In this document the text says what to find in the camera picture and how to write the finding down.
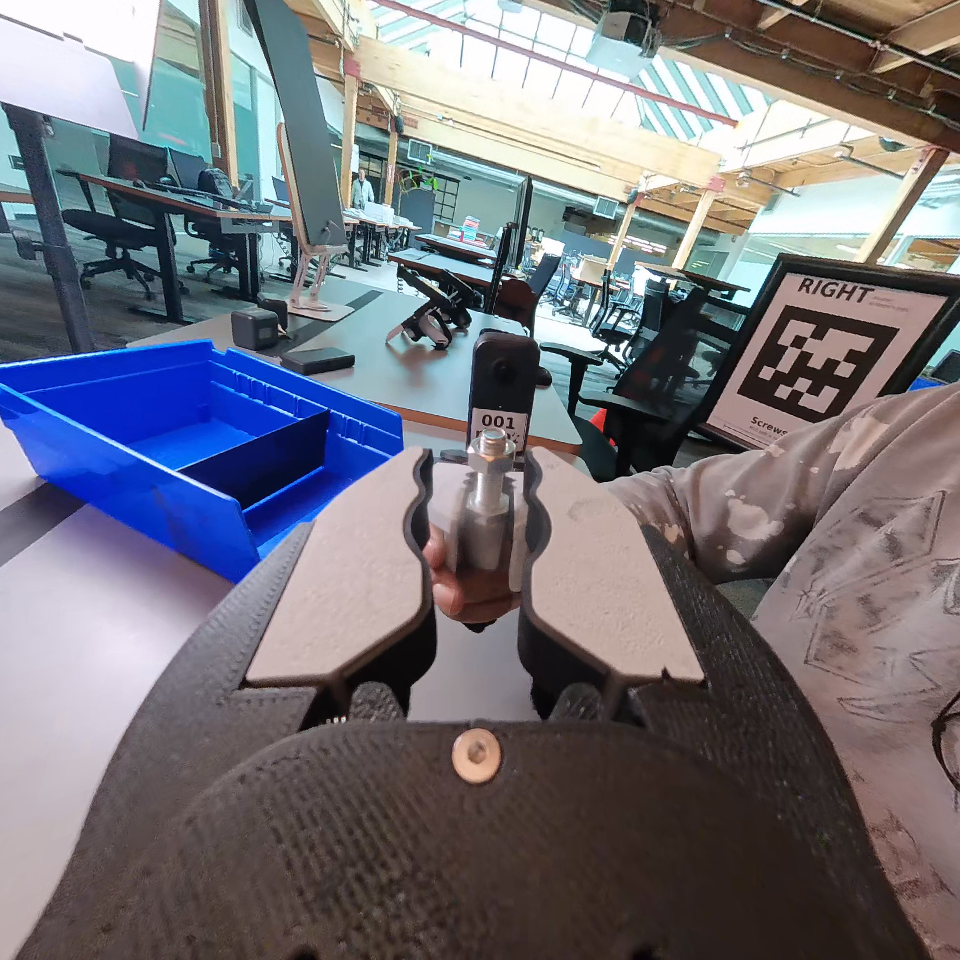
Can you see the dark blue bin divider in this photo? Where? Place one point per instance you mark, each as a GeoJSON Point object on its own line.
{"type": "Point", "coordinates": [255, 465]}

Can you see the black cube device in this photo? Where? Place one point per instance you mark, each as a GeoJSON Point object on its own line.
{"type": "Point", "coordinates": [259, 326]}

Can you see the office desk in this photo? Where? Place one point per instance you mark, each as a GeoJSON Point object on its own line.
{"type": "Point", "coordinates": [187, 204]}

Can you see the person's right hand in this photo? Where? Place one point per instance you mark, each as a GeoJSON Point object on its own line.
{"type": "Point", "coordinates": [446, 585]}

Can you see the bright studio light panel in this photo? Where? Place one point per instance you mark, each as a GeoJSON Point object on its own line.
{"type": "Point", "coordinates": [67, 82]}

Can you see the black folding holder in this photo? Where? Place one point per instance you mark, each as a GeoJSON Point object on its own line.
{"type": "Point", "coordinates": [431, 311]}

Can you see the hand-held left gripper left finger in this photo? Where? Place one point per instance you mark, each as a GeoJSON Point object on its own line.
{"type": "Point", "coordinates": [345, 592]}

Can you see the orange cone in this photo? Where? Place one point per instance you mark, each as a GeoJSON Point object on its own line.
{"type": "Point", "coordinates": [600, 424]}

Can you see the black flat box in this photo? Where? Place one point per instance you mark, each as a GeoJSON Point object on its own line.
{"type": "Point", "coordinates": [319, 361]}

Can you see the framed marker poster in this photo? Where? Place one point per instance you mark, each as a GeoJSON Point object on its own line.
{"type": "Point", "coordinates": [825, 352]}

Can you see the blue storage bin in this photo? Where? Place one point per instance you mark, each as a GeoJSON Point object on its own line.
{"type": "Point", "coordinates": [90, 450]}

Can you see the black office chair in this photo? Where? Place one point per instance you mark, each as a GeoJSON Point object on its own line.
{"type": "Point", "coordinates": [120, 225]}
{"type": "Point", "coordinates": [660, 360]}

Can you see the silver hex bolt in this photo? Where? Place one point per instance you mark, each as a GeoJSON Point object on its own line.
{"type": "Point", "coordinates": [491, 491]}

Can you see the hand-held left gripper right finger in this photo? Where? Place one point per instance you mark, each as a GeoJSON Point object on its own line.
{"type": "Point", "coordinates": [607, 600]}

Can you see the green hanging plant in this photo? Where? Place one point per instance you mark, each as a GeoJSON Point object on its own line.
{"type": "Point", "coordinates": [420, 178]}

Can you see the black panel wooden stand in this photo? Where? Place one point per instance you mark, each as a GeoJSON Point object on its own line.
{"type": "Point", "coordinates": [300, 112]}

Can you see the black desk monitor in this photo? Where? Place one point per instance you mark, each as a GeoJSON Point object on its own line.
{"type": "Point", "coordinates": [521, 225]}

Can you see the black light stand pole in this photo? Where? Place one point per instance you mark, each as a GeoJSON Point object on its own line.
{"type": "Point", "coordinates": [52, 240]}

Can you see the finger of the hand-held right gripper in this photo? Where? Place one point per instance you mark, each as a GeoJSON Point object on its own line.
{"type": "Point", "coordinates": [517, 547]}
{"type": "Point", "coordinates": [444, 525]}

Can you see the ceiling projector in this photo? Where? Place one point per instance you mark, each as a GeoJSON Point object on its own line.
{"type": "Point", "coordinates": [622, 37]}

